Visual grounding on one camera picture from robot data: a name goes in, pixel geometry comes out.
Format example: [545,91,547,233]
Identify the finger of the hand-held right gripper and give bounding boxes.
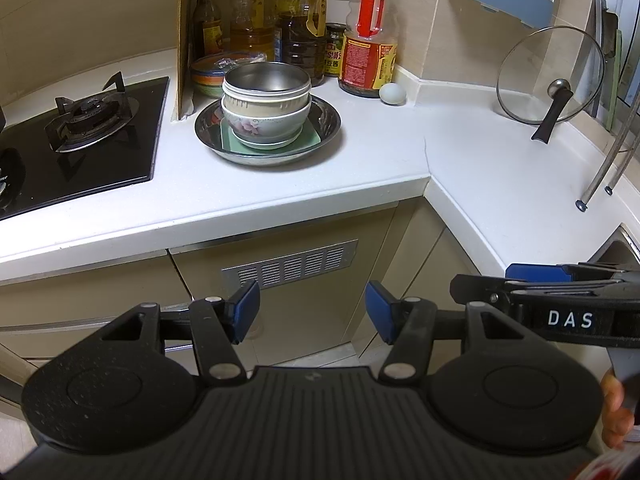
[450,274,526,311]
[505,262,626,286]

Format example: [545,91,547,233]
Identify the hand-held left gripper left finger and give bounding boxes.
[102,280,261,386]

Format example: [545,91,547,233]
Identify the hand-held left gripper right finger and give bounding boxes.
[365,281,526,386]

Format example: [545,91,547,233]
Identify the green square plate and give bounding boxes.
[220,117,323,155]

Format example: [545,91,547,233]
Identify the white floral ceramic bowl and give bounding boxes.
[220,97,312,151]

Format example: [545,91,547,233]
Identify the large steel basin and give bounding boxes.
[194,95,342,166]

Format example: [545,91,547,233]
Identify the cream plastic bowl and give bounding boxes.
[221,80,312,120]

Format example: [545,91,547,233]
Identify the large steel bowl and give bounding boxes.
[223,61,312,96]

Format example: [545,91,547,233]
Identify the person's right hand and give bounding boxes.
[600,366,640,452]

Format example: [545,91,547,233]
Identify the metal vent grille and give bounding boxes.
[221,239,359,292]

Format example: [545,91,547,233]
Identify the steel sink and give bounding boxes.
[587,225,640,273]

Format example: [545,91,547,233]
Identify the steel rack legs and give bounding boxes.
[575,75,640,213]

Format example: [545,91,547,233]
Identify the beige kitchen cabinet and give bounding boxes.
[0,195,511,411]

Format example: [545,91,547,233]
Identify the red white patterned clothing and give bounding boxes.
[570,452,640,480]

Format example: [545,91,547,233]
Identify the glass pot lid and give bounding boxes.
[496,25,606,142]

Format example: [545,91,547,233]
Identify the light green hanging utensil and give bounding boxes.
[607,30,625,133]

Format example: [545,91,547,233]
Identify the black glass gas stove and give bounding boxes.
[0,76,171,222]

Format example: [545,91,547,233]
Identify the colourful striped bowl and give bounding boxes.
[190,51,268,98]

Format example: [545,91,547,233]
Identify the black burner grate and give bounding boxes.
[44,71,141,153]

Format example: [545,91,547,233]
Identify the dark hanging utensil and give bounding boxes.
[594,0,621,61]

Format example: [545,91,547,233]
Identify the green-lidded jar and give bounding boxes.
[322,22,348,78]

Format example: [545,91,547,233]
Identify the window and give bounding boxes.
[617,0,640,106]

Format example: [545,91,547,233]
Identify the yellow oil bottle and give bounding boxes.
[230,0,277,63]

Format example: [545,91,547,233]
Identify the cardboard sheet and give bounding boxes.
[171,0,197,122]

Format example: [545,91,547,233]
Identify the small dark sauce bottle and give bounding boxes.
[192,0,224,61]

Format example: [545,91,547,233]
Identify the clear red-handled bottle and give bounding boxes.
[337,0,399,98]

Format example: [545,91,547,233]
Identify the large dark yellow-handled bottle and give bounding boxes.
[274,0,331,87]

